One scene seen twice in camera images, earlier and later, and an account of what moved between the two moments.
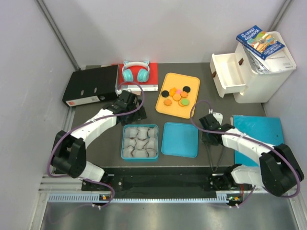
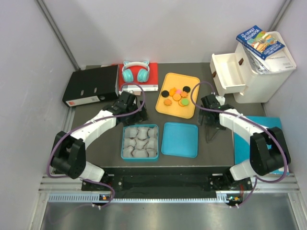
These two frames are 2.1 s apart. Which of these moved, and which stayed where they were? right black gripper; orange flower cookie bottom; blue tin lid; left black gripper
Moved: right black gripper
Stayed: blue tin lid; orange flower cookie bottom; left black gripper
